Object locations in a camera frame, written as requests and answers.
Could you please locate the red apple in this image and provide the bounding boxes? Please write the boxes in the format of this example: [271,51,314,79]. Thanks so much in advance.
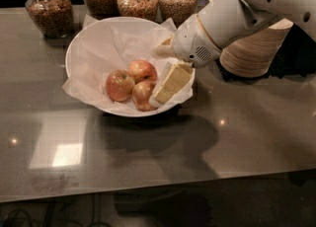
[105,70,135,102]
[132,81,155,112]
[128,59,157,83]

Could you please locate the black mat under bowls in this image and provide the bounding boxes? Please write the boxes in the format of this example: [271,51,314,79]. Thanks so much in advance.
[216,24,316,81]

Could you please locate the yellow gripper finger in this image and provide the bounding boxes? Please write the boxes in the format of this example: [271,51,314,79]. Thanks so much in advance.
[152,36,174,57]
[149,61,194,108]

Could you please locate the white tissue paper liner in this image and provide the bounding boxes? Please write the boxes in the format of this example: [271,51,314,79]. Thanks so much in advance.
[61,14,197,116]

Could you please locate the white bowl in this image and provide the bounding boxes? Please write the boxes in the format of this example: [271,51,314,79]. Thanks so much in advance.
[64,16,197,118]

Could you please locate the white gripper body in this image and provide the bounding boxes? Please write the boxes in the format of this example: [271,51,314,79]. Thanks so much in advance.
[172,14,221,67]

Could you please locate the far left cereal jar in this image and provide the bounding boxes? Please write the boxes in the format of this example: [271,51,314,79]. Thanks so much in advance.
[26,0,74,38]

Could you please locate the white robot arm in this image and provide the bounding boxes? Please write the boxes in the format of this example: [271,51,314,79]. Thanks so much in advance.
[154,0,316,67]

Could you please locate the front stack paper bowls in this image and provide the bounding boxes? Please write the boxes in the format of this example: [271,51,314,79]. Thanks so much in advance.
[219,19,293,78]

